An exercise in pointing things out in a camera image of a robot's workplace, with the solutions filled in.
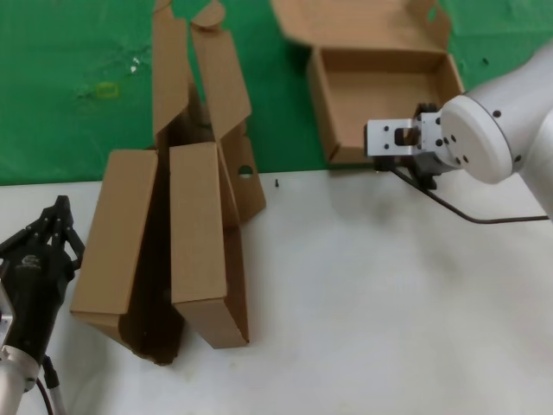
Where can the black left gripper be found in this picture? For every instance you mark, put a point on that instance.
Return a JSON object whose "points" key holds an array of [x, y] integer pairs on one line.
{"points": [[34, 294]]}

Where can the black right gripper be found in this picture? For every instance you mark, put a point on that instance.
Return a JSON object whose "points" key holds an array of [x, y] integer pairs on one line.
{"points": [[425, 175]]}

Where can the tall brown cardboard box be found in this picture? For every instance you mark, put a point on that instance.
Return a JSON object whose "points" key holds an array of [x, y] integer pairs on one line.
{"points": [[194, 225]]}

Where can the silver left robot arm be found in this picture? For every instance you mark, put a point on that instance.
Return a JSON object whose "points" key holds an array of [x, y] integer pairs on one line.
{"points": [[13, 380]]}

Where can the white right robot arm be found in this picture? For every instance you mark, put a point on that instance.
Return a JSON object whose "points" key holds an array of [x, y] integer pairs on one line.
{"points": [[510, 112]]}

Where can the flat open cardboard box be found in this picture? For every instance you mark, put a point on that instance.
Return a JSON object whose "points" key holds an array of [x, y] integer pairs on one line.
{"points": [[380, 86]]}

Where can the green table cloth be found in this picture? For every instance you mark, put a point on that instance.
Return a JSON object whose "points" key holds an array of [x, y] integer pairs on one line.
{"points": [[65, 129]]}

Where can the small black screw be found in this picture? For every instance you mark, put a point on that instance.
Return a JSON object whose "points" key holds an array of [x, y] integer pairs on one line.
{"points": [[277, 183]]}

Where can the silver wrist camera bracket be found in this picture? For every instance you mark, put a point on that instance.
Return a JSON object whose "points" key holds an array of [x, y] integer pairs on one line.
{"points": [[384, 136]]}

